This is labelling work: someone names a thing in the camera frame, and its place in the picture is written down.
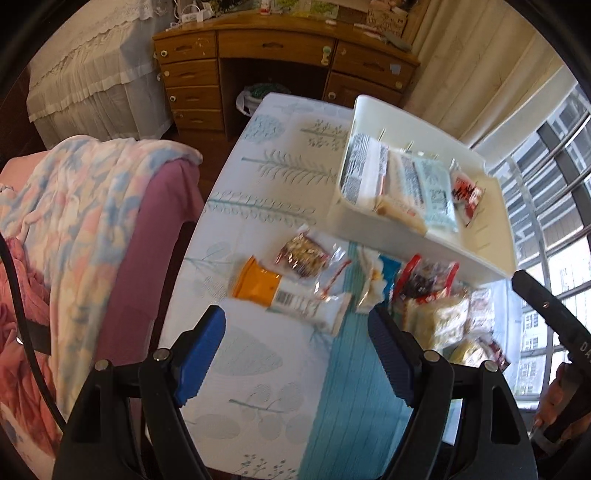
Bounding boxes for grey striped snack packet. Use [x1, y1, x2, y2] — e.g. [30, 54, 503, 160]
[344, 133, 389, 206]

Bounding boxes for blue and white snack packet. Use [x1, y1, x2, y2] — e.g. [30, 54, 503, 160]
[355, 247, 402, 315]

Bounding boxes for white power strip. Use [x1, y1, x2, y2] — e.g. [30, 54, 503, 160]
[178, 2, 215, 24]

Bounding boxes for person's right hand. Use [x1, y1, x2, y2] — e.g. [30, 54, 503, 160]
[534, 362, 589, 439]

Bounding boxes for salmon pink cloth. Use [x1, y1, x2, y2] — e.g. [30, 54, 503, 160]
[0, 240, 65, 462]

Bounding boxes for trash bin with plastic bag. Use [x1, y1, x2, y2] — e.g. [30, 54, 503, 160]
[235, 82, 289, 118]

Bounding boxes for pink sofa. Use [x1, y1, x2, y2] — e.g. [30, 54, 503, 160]
[0, 154, 204, 384]

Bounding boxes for pink and white snack packet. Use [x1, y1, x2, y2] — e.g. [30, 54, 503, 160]
[466, 287, 495, 335]

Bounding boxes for orange and white snack packet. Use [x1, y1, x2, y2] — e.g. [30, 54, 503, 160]
[231, 256, 352, 337]

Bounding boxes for white lace bed cover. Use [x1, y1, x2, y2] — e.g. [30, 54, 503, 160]
[25, 0, 176, 151]

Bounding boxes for pale blue snack packet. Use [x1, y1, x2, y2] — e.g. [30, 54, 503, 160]
[412, 156, 459, 233]

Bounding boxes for clear red-striped wrapper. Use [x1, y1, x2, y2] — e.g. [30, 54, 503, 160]
[315, 244, 352, 303]

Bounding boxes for yellow and red snack packet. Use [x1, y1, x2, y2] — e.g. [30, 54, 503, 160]
[445, 336, 512, 374]

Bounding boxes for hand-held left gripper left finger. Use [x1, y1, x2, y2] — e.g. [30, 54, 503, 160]
[51, 305, 227, 480]

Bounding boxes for white plastic storage bin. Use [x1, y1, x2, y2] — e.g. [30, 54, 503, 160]
[325, 95, 518, 282]

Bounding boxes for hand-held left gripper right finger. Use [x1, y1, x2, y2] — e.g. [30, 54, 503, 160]
[367, 305, 539, 480]

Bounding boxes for black cable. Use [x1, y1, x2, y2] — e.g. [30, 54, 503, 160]
[0, 231, 68, 428]

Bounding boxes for metal window grille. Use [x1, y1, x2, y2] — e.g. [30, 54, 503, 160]
[473, 83, 591, 411]

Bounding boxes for clear mixed nuts packet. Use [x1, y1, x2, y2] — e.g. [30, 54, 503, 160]
[274, 226, 332, 278]

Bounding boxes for red-edged dark snack packet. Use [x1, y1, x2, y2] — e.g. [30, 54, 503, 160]
[392, 254, 460, 303]

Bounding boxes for red and white snack packet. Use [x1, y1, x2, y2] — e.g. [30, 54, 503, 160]
[450, 172, 486, 227]

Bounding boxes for pale yellow puffed snack packet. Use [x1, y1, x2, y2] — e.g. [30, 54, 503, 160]
[404, 293, 471, 354]

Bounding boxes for patterned storage box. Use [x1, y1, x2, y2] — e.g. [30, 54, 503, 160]
[367, 0, 409, 38]

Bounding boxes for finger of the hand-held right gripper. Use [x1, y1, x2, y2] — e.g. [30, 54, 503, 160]
[512, 269, 591, 370]

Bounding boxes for teal striped placemat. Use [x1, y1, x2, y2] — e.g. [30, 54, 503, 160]
[298, 240, 444, 480]

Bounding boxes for cream snack packet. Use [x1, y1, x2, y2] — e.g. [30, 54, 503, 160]
[375, 198, 428, 235]

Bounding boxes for green printed pictures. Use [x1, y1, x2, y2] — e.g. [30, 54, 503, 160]
[270, 0, 340, 17]

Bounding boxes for grey pouch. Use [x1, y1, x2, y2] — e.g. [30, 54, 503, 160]
[381, 30, 411, 51]

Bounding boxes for wooden desk with drawers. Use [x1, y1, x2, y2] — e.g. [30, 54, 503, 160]
[152, 9, 421, 141]

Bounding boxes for cream curtain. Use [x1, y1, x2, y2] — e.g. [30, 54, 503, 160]
[402, 0, 566, 148]

